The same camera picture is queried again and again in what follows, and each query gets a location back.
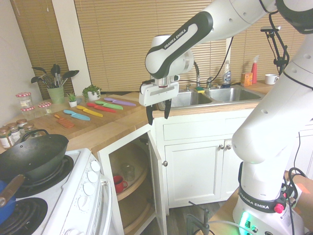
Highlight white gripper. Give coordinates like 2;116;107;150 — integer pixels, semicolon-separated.
138;82;180;126

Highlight white corner cabinet door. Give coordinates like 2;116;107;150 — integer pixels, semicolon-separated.
146;130;170;235

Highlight white sink cabinet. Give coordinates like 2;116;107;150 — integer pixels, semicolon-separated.
154;107;313;210

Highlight white sink cabinet door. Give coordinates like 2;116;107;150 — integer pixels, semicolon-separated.
165;143;222;209
221;139;243;200

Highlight white false drawer panel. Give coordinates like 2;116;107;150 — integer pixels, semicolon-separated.
162;117;246;141

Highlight purple knife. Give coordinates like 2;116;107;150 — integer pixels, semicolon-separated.
103;97;136;107

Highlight green knife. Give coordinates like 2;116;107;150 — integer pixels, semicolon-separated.
94;100;124;111

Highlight wooden lazy susan shelf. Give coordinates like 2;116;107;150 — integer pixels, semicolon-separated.
109;141;153;235

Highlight chrome faucet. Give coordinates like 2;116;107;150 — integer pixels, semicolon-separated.
184;61;215;92

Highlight red knife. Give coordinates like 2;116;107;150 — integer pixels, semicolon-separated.
86;102;116;114

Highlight clear glass jar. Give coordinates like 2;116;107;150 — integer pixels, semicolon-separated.
121;164;136;182

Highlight trailing plant white pot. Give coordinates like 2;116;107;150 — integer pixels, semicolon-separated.
81;84;103;102

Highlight yellow knife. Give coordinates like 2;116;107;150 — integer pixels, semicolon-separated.
76;105;104;118

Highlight wide wooden window blinds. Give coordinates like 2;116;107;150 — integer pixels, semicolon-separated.
74;0;305;93

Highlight stainless steel double sink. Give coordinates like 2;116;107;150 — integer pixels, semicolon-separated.
157;84;266;111

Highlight clear dish soap bottle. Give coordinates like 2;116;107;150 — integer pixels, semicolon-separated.
221;60;233;89

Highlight blue knife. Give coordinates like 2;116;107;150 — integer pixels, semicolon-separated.
63;109;91;121

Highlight red mug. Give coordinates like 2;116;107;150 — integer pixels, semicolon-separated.
112;175;129;194

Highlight small spiky plant white pot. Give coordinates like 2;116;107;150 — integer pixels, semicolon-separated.
66;91;78;108

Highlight orange knife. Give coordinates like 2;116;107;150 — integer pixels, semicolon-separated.
54;114;75;129

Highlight orange cardboard box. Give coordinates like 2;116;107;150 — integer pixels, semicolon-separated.
240;71;254;87

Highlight black kitchen utensil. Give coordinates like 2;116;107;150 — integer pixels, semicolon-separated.
30;76;53;89
31;66;52;88
60;70;80;88
50;64;61;88

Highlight green utensil holder cup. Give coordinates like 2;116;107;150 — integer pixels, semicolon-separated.
46;85;66;105

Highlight red spray bottle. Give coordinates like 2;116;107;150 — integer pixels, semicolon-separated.
251;54;261;85

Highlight short glass jar checkered lid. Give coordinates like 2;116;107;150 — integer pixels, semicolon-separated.
37;101;52;116
20;106;36;121

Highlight white electric stove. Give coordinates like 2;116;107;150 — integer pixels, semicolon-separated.
0;148;113;235

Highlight black table clamp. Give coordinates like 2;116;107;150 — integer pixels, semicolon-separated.
186;200;211;235

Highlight white mug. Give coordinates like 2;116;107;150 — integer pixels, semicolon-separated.
264;73;280;85

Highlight tall glass jar checkered lid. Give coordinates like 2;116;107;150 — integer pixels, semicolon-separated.
15;92;33;110

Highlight narrow wooden window blinds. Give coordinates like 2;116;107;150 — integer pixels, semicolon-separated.
9;0;74;101

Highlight blue pot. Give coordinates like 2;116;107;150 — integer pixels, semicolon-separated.
0;180;17;216

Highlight white corner cabinet frame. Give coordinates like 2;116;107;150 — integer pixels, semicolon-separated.
97;123;170;235

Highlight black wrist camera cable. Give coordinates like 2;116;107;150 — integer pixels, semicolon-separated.
180;36;233;84

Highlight white cable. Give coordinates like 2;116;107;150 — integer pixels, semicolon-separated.
207;219;243;235

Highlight black wok wooden handle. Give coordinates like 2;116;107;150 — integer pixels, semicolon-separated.
0;129;70;208

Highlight black camera stand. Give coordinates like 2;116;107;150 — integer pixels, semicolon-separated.
260;25;291;77

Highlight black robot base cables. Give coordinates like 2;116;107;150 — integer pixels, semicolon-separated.
280;131;310;235

